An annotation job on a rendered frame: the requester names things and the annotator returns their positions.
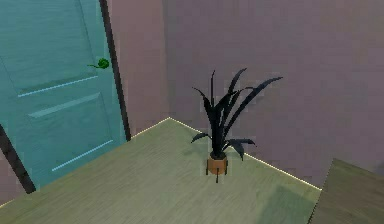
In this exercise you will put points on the orange plant pot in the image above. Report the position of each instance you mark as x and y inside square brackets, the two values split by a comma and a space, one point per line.
[217, 164]

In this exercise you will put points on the dark house plant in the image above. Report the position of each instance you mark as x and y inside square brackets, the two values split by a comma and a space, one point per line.
[220, 113]

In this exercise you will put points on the teal room door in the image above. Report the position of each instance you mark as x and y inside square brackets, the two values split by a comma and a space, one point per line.
[56, 100]

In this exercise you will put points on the brown wooden furniture top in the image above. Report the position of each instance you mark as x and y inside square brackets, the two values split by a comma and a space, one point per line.
[353, 196]

